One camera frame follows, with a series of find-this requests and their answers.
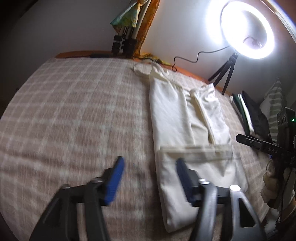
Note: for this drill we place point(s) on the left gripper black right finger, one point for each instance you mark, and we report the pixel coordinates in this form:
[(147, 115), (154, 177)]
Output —
[(193, 188)]

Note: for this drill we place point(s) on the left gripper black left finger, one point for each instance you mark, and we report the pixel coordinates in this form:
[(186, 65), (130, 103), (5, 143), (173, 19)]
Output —
[(108, 183)]

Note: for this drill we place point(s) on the white tank top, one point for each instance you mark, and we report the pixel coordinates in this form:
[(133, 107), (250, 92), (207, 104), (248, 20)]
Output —
[(188, 123)]

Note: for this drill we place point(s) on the stack of folded clothes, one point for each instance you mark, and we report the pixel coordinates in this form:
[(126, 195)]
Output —
[(255, 123)]

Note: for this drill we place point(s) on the right gloved hand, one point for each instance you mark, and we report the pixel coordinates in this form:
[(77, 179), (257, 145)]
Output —
[(278, 190)]

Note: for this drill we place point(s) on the green striped pillow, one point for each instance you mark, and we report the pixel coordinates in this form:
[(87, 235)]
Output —
[(272, 104)]

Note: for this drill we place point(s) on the checkered beige blanket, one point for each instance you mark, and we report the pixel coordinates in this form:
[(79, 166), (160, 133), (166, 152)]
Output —
[(66, 124)]

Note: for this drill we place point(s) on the black mini tripod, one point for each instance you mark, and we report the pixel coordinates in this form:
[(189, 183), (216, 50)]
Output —
[(228, 66)]

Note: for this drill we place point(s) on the yellow crumpled cloth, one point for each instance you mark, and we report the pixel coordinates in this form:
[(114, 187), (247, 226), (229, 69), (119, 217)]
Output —
[(154, 58)]

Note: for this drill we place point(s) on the orange patterned bedsheet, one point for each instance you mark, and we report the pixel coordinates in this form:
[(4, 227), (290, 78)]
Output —
[(108, 54)]

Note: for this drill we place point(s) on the folded tripod stand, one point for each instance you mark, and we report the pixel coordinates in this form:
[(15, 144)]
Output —
[(125, 39)]

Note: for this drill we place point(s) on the colourful floral scarf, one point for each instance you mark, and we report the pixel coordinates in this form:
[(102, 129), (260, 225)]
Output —
[(129, 16)]

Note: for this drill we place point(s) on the white ring light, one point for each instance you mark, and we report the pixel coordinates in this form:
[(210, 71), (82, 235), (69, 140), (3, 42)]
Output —
[(242, 26)]

